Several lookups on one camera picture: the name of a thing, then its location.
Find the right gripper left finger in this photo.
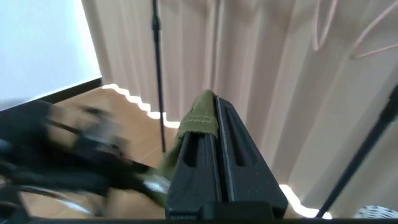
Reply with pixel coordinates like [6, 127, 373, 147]
[165, 131, 223, 219]

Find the white laundry basket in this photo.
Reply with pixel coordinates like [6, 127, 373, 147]
[353, 204, 398, 220]

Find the black clothes rack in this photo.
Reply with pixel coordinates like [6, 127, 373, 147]
[150, 0, 398, 219]

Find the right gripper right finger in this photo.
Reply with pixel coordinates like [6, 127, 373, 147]
[216, 95, 289, 219]

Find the pink clothes hanger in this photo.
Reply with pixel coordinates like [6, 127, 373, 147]
[312, 0, 339, 52]
[349, 0, 398, 60]

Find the green printed shirt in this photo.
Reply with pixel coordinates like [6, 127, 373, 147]
[136, 89, 220, 208]

